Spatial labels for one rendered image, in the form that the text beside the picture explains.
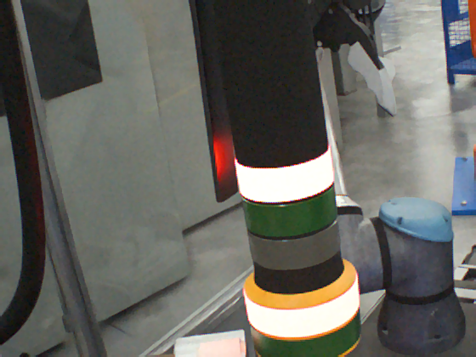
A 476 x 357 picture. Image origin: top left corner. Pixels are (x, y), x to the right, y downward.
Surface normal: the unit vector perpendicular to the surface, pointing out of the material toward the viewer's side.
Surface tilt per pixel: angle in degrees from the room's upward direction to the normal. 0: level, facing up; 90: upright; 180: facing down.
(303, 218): 90
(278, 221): 90
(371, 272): 90
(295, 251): 90
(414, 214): 8
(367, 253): 60
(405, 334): 72
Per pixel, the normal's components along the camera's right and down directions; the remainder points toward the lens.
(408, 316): -0.51, 0.06
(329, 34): -0.55, 0.35
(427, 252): 0.07, 0.32
